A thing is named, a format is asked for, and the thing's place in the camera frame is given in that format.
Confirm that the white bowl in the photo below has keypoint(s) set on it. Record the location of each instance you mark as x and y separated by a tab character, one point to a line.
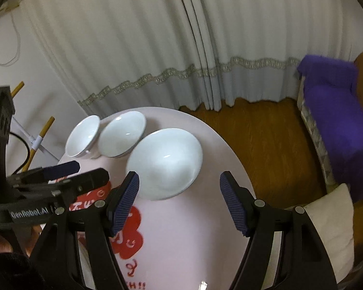
167	162
121	134
82	141

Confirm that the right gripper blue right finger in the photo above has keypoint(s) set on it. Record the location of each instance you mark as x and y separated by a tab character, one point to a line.
239	202

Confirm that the beige cushion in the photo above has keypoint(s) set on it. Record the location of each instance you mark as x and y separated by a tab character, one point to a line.
332	215

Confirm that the grey curtain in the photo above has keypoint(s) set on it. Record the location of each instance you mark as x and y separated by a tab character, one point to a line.
119	54

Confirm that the white stand with wooden hoops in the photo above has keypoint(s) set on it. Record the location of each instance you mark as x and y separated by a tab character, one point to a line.
33	121

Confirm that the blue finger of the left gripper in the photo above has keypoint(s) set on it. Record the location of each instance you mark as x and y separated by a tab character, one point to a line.
51	173
68	190

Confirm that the purple cloth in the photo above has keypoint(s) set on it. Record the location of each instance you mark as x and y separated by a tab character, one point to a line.
329	90

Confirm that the person left hand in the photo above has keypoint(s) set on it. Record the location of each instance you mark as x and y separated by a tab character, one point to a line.
28	239

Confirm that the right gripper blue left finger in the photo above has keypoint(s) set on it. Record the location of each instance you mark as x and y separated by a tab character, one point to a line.
120	203

